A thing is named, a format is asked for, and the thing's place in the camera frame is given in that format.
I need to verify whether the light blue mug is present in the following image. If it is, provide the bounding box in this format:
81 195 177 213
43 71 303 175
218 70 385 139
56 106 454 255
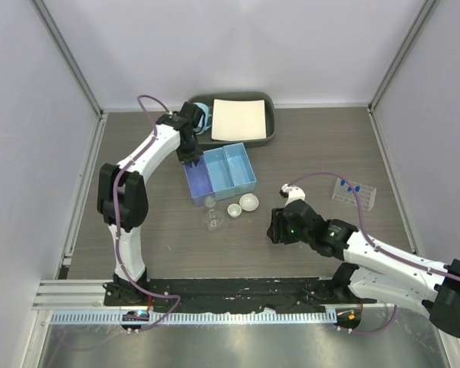
195 102 212 135

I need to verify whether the clear glass beaker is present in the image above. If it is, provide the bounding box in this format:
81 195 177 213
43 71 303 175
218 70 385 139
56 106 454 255
204 209 224 232

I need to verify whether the white slotted cable duct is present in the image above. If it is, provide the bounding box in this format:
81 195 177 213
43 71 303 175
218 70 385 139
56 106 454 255
50 308 337 326

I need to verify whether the clear glass funnel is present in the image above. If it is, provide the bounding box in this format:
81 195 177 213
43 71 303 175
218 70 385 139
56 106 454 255
188 161 208 190

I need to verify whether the small white porcelain crucible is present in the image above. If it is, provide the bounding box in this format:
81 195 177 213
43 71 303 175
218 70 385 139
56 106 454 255
227 203 242 219

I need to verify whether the clear acrylic test tube rack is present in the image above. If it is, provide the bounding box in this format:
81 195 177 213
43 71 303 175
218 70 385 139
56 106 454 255
332 178 376 211

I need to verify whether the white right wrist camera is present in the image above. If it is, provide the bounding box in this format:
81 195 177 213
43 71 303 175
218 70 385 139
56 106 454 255
279 183 306 207

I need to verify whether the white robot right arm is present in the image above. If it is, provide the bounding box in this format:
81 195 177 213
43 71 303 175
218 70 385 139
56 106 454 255
267 199 460 339

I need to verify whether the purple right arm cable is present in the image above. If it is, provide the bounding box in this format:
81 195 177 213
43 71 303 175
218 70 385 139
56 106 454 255
287 171 460 334

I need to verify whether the large white porcelain dish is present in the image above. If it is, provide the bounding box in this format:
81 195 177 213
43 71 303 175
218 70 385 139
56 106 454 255
239 193 259 212

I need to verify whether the white square plate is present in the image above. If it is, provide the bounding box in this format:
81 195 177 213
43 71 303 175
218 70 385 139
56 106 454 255
212 99 267 142

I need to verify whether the dark green plastic tray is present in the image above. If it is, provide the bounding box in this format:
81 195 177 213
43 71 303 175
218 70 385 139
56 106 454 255
189 91 275 150

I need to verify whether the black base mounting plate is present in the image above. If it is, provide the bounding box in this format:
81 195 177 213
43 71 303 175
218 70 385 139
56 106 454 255
103 278 360 314

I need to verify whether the clear glass jar with lid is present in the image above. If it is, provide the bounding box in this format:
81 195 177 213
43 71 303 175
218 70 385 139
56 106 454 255
203 195 217 210

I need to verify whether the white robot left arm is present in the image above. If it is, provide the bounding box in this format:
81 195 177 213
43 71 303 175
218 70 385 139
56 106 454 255
97 102 205 306

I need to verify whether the blue three-compartment organizer box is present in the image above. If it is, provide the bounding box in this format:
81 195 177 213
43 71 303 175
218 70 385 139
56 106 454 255
184 143 257 206

